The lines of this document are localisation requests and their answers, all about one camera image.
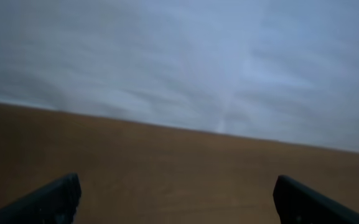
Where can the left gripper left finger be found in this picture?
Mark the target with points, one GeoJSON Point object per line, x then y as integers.
{"type": "Point", "coordinates": [42, 205]}

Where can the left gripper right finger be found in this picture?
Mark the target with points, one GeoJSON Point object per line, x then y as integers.
{"type": "Point", "coordinates": [303, 205]}

